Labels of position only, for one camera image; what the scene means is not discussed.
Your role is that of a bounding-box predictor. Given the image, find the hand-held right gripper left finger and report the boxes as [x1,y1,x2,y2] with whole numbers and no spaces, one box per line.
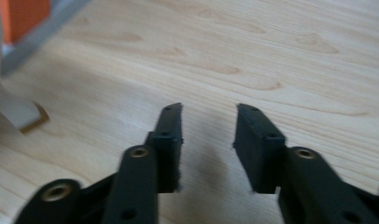
[102,102,184,224]

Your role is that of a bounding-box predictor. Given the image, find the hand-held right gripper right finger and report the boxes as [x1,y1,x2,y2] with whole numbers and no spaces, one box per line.
[232,103,375,224]

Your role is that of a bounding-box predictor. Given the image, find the grey shoe rack orange posts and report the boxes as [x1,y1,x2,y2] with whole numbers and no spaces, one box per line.
[0,0,92,77]

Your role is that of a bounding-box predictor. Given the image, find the white high-heel sandal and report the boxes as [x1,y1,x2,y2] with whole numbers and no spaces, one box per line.
[0,0,51,135]

